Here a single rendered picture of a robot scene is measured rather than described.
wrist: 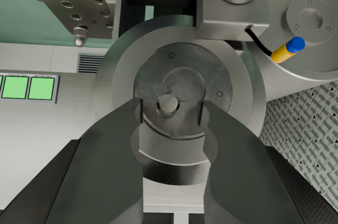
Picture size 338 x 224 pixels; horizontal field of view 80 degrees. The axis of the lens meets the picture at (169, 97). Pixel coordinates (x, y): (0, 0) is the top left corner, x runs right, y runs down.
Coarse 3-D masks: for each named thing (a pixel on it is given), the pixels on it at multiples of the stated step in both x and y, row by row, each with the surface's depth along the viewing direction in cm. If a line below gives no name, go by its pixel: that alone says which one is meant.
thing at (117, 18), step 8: (120, 0) 19; (120, 8) 19; (128, 8) 23; (136, 8) 30; (144, 8) 42; (120, 16) 19; (128, 16) 23; (136, 16) 30; (144, 16) 43; (120, 24) 19; (128, 24) 24; (136, 24) 31; (120, 32) 19; (112, 40) 18
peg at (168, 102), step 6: (162, 96) 12; (168, 96) 12; (174, 96) 12; (162, 102) 12; (168, 102) 12; (174, 102) 12; (162, 108) 12; (168, 108) 12; (174, 108) 12; (162, 114) 13; (168, 114) 12; (174, 114) 13
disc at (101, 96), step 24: (144, 24) 18; (168, 24) 18; (192, 24) 18; (120, 48) 18; (240, 48) 18; (96, 96) 17; (264, 96) 18; (96, 120) 17; (144, 120) 17; (144, 168) 16; (168, 168) 16; (192, 168) 16
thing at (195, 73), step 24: (168, 48) 16; (192, 48) 16; (144, 72) 15; (168, 72) 15; (192, 72) 16; (216, 72) 16; (144, 96) 15; (192, 96) 15; (216, 96) 15; (168, 120) 15; (192, 120) 15
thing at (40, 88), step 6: (36, 78) 49; (42, 78) 49; (48, 78) 49; (36, 84) 48; (42, 84) 48; (48, 84) 49; (30, 90) 48; (36, 90) 48; (42, 90) 48; (48, 90) 48; (30, 96) 48; (36, 96) 48; (42, 96) 48; (48, 96) 48
